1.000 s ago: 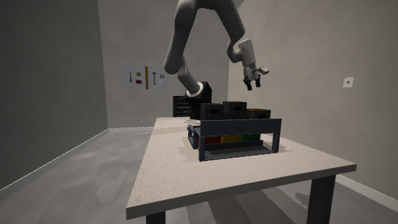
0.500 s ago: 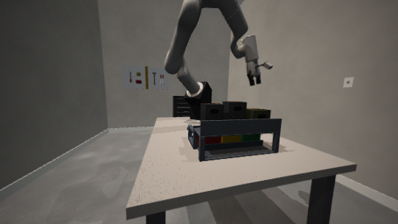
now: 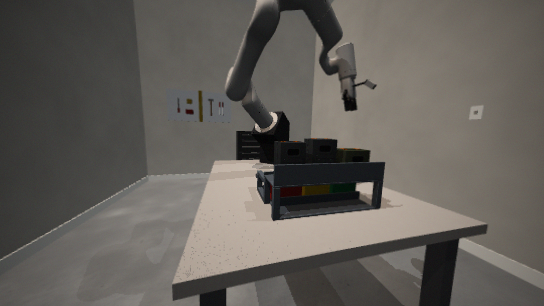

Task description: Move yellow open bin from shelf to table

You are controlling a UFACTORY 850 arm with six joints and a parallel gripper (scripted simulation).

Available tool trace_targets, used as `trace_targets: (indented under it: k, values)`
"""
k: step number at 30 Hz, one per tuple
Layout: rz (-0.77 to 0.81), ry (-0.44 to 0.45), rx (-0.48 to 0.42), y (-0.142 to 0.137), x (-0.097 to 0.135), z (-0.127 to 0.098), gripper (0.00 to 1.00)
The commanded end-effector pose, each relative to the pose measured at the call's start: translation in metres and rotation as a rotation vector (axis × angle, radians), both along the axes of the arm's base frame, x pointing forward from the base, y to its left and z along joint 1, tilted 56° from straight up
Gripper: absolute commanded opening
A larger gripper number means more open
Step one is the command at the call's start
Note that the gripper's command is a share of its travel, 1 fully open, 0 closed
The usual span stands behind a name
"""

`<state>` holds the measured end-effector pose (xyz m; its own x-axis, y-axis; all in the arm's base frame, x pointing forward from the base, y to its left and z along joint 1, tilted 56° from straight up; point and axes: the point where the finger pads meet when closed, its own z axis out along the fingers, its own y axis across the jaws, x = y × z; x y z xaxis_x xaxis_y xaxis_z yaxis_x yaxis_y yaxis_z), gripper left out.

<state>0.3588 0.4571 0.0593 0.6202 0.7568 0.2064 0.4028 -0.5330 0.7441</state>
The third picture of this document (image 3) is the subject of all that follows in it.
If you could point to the black metal shelf rack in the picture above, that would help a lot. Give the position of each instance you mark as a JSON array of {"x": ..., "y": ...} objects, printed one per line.
[{"x": 297, "y": 175}]

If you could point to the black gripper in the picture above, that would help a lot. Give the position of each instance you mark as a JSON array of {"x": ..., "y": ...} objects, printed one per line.
[{"x": 346, "y": 86}]

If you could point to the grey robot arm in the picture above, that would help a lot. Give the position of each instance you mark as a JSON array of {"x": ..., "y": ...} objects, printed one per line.
[{"x": 261, "y": 29}]

